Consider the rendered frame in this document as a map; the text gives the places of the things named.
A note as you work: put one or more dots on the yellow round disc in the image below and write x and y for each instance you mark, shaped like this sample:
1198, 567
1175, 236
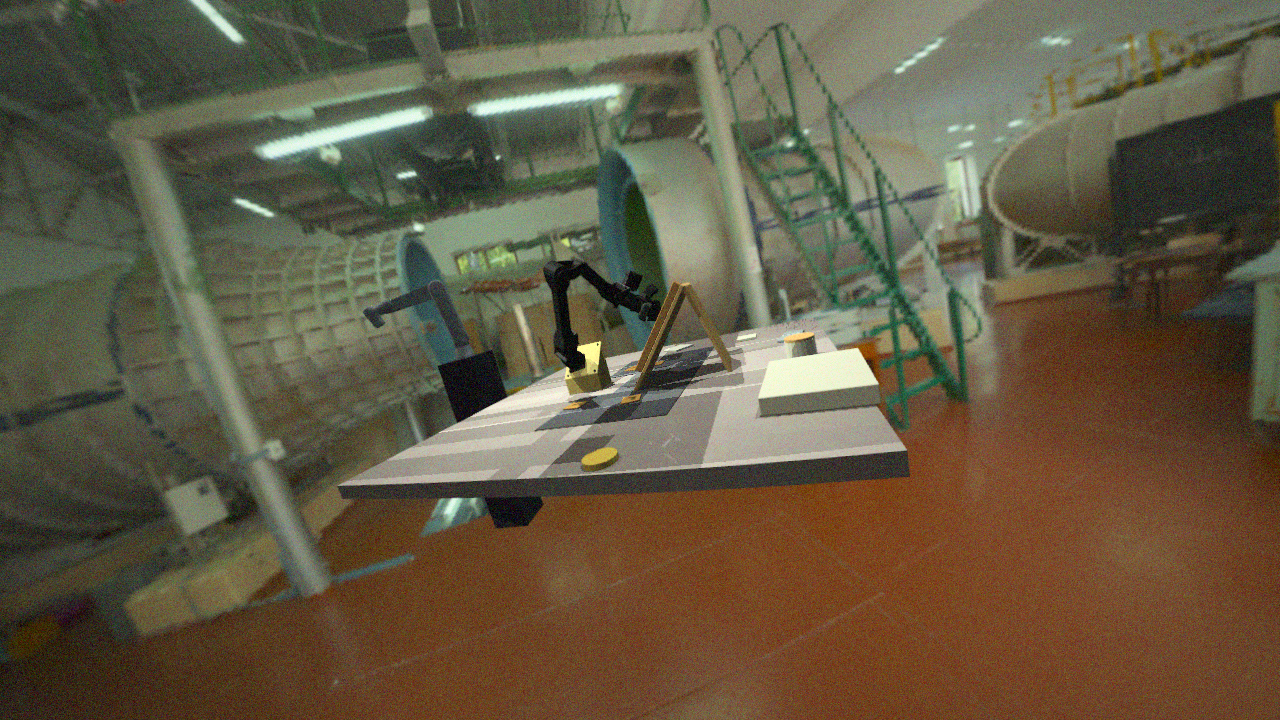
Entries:
599, 459

